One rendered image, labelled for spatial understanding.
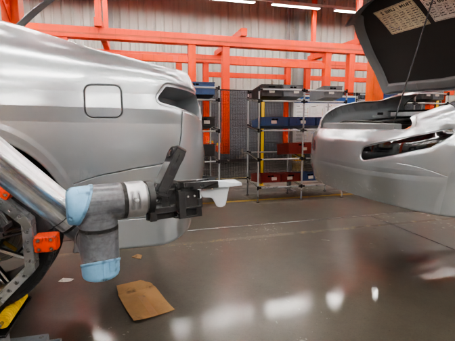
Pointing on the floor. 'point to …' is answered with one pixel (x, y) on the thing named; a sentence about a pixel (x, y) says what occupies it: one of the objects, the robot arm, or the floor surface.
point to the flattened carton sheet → (142, 300)
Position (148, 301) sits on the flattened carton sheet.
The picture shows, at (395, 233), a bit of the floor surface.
